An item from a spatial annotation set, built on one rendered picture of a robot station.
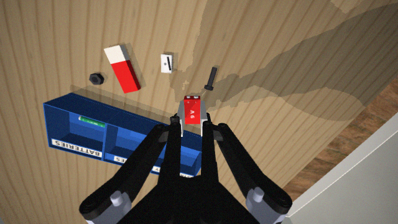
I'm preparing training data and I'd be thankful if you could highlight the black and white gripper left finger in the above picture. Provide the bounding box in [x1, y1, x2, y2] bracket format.
[79, 101, 185, 224]

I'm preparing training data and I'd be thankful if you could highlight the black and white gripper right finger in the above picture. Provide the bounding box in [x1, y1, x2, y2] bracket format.
[200, 101, 292, 224]

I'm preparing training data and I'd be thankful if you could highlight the dark grey bolt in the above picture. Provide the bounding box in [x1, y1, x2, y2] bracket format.
[204, 67, 217, 91]

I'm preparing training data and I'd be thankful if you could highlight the dark grey hex nut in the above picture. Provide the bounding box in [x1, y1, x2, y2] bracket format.
[89, 73, 104, 85]

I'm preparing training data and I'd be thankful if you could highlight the blue three-compartment bin rack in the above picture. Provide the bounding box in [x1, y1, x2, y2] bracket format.
[43, 93, 202, 177]

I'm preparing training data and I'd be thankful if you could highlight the green battery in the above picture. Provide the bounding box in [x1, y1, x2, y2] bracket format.
[78, 116, 105, 127]

